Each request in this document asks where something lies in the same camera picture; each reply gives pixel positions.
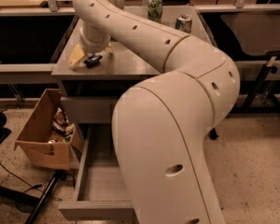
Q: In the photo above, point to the black table leg frame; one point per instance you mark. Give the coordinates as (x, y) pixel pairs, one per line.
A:
(261, 98)

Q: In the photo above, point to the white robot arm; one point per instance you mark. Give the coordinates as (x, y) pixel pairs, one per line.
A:
(159, 124)

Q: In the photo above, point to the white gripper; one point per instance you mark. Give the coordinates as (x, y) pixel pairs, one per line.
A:
(94, 46)

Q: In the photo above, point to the grey drawer cabinet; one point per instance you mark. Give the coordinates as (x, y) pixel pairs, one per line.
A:
(90, 93)

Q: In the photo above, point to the green soda can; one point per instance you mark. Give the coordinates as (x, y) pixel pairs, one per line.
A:
(154, 10)

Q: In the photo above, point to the open grey bottom drawer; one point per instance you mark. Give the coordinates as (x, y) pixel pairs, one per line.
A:
(100, 192)

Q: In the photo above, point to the blue rxbar blueberry wrapper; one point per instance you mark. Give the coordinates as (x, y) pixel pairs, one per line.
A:
(93, 60)

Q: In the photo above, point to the black tripod leg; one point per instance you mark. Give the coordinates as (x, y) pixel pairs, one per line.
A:
(45, 196)

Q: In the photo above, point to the blue and silver energy can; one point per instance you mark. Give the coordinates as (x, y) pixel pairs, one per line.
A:
(183, 23)

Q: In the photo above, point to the closed grey middle drawer front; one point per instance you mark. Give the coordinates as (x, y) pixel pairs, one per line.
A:
(88, 110)

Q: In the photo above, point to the cardboard box with snacks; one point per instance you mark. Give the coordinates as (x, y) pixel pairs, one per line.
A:
(42, 144)

